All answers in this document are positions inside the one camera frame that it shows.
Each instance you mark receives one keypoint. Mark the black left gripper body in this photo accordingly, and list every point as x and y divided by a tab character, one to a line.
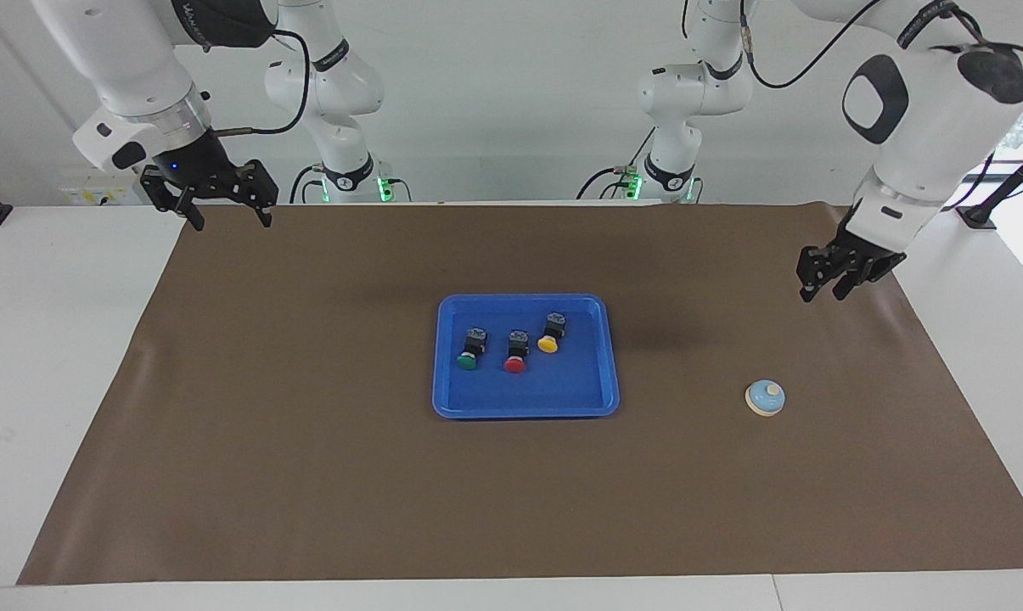
851	259

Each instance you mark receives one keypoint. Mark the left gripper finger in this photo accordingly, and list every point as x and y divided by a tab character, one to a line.
807	291
843	288

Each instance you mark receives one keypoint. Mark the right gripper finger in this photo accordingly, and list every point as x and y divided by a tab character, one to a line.
264	214
194	214

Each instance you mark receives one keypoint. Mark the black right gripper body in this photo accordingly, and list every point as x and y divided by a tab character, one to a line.
193	170

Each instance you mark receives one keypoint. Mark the green push button switch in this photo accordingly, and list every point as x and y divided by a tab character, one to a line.
472	348

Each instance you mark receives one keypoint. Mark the yellow push button switch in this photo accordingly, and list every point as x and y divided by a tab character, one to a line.
552	333

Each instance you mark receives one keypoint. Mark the red push button switch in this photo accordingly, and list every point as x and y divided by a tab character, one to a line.
516	351

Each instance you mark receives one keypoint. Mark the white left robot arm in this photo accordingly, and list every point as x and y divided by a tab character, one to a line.
927	127

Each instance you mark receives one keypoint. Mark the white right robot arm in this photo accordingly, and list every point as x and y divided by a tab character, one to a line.
129	59

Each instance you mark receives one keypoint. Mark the light blue call bell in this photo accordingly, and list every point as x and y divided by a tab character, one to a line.
765	397

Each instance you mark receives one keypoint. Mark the blue plastic tray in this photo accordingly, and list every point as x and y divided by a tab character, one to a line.
524	395

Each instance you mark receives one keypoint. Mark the white power socket strip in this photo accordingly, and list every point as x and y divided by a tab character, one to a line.
95	193

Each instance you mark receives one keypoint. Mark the black clamp stand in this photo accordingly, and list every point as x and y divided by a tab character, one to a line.
978	219

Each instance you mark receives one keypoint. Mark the brown table mat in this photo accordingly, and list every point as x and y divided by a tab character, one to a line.
511	492

